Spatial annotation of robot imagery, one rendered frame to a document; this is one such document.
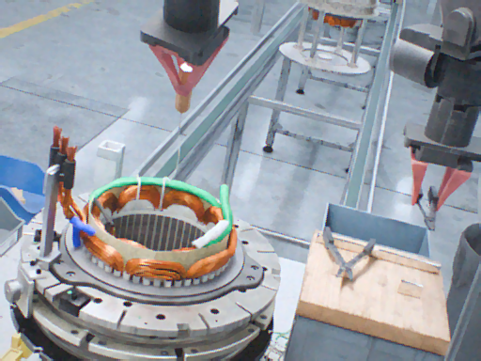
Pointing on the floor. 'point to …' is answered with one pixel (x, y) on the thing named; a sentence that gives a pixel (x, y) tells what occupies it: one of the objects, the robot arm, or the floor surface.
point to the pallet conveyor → (231, 106)
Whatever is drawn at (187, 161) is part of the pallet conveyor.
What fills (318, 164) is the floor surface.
